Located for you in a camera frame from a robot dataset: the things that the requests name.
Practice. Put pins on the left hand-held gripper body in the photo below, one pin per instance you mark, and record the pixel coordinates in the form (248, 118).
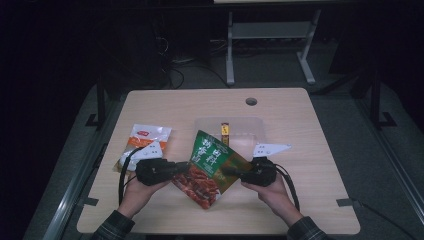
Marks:
(153, 171)

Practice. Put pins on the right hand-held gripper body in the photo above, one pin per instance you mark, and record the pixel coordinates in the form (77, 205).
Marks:
(261, 171)

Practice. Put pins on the green and red food packet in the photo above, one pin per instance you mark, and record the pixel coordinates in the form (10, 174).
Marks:
(206, 156)

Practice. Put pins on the white and orange food packet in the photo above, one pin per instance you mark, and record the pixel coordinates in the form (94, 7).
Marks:
(146, 135)

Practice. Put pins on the small yellow box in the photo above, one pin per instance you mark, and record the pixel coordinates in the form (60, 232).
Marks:
(225, 130)

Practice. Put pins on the clear plastic container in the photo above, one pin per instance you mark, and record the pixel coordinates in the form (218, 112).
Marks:
(246, 130)

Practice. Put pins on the person's left hand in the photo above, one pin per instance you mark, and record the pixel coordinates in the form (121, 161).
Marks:
(136, 196)

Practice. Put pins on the person's right hand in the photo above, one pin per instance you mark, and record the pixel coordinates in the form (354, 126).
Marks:
(278, 196)

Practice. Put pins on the grey tape tab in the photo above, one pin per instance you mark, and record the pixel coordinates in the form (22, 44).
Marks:
(344, 202)
(88, 201)

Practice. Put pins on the black metal stand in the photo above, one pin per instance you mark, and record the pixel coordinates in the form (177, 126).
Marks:
(101, 103)
(376, 100)

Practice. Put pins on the aluminium rail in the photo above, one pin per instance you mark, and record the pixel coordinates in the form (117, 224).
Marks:
(400, 173)
(66, 206)

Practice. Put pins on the white metal desk frame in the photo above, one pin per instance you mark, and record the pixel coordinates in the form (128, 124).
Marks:
(266, 30)

